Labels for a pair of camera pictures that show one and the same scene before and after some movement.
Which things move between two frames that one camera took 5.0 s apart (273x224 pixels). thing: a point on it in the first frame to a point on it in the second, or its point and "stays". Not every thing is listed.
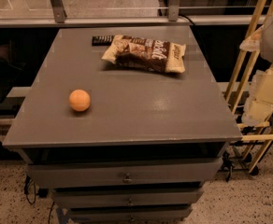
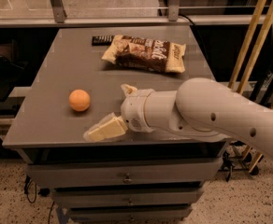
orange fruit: x=79 y=100 stays
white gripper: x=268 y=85 to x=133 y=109
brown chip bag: x=168 y=57 stays
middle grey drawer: x=126 y=198 stays
